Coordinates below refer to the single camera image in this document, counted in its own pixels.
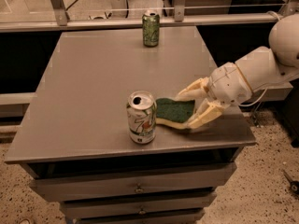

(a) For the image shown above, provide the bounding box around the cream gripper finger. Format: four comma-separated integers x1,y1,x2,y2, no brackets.
175,77,208,101
187,99,225,129

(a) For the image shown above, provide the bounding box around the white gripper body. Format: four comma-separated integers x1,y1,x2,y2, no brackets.
207,63,252,105

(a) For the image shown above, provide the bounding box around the green and yellow sponge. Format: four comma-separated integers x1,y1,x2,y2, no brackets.
156,98,195,130

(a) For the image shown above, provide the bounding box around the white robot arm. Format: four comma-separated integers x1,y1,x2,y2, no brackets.
176,14,299,129

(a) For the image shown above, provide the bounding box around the white 7up can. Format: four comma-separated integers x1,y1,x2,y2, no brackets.
126,91,157,144

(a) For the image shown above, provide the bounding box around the green soda can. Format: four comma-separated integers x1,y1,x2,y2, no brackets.
142,10,160,47

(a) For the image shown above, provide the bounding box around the top grey drawer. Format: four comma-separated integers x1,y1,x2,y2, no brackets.
30,162,236,202

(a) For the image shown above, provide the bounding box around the grey drawer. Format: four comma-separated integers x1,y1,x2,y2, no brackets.
76,209,205,224
30,162,236,202
61,191,216,219

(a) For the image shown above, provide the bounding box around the middle grey drawer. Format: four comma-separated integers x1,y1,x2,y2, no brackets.
61,191,216,219

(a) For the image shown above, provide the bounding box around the bottom grey drawer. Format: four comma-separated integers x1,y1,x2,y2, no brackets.
76,209,205,224

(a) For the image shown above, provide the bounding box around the black tool on floor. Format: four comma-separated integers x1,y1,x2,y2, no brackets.
283,171,299,195

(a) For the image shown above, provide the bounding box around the grey drawer cabinet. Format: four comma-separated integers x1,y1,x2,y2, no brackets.
4,26,258,224

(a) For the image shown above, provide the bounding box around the white cable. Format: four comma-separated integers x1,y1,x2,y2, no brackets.
238,87,269,108

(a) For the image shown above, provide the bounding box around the metal railing frame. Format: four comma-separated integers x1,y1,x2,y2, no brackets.
0,0,298,33

